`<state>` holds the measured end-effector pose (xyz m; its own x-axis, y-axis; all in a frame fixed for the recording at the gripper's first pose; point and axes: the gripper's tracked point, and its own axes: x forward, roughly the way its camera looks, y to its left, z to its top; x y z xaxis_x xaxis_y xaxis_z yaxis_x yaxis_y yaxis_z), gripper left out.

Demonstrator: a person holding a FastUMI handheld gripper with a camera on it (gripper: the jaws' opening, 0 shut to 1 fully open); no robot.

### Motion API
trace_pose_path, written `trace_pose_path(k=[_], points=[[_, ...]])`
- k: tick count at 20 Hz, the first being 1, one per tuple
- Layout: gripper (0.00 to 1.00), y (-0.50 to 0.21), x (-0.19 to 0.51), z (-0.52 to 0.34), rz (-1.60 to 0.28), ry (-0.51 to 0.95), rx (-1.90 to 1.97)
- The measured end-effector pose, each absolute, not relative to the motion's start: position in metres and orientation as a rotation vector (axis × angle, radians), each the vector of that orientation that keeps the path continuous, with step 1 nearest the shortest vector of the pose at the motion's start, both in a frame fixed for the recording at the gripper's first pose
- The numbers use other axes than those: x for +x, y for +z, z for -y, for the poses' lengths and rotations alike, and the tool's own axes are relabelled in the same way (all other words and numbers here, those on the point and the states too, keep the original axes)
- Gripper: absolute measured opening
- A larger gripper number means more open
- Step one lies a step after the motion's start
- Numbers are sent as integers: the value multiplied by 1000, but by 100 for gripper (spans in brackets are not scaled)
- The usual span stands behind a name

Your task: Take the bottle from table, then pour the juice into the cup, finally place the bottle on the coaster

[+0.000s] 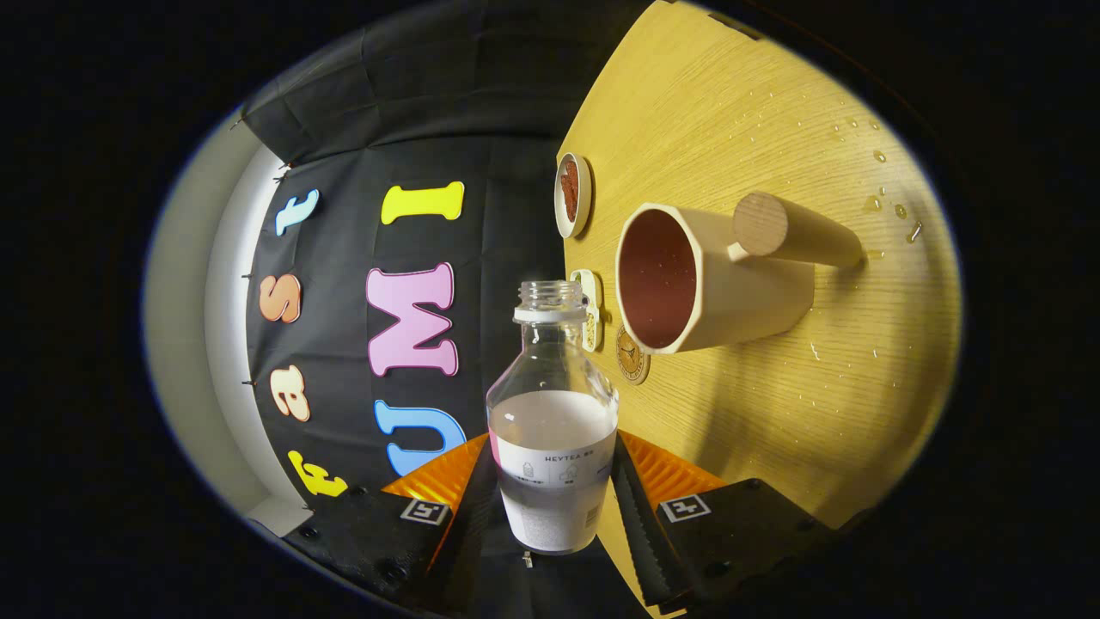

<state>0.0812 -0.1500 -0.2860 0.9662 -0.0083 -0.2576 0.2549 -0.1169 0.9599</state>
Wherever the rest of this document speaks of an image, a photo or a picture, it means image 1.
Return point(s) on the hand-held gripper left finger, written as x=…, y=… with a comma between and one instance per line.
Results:
x=473, y=533

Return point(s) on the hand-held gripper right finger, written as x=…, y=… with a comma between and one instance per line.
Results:
x=640, y=533

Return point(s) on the clear juice bottle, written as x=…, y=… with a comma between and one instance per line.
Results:
x=550, y=430

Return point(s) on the round cork coaster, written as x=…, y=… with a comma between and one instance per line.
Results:
x=632, y=357

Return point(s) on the white divided grain dish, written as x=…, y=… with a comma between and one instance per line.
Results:
x=595, y=318

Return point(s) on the wooden table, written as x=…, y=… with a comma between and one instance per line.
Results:
x=859, y=387

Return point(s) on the black backdrop cloth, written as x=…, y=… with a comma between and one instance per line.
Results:
x=516, y=215

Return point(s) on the red-brown meat piece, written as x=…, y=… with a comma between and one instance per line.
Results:
x=571, y=205
x=570, y=174

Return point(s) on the white round plate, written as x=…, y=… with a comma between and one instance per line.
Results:
x=585, y=198

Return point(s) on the black table edge bracket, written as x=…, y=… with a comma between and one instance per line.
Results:
x=735, y=24

